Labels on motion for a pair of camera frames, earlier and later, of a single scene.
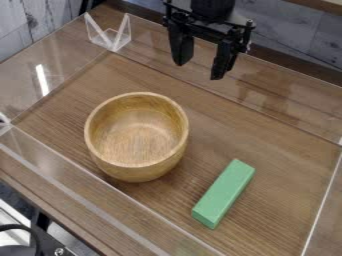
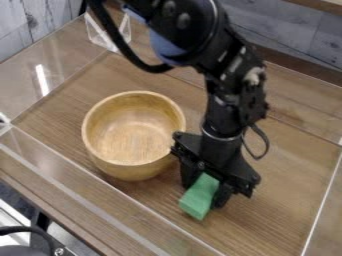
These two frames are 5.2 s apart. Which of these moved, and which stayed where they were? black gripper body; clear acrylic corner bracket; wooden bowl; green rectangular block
Moved: black gripper body; green rectangular block
Stayed: wooden bowl; clear acrylic corner bracket
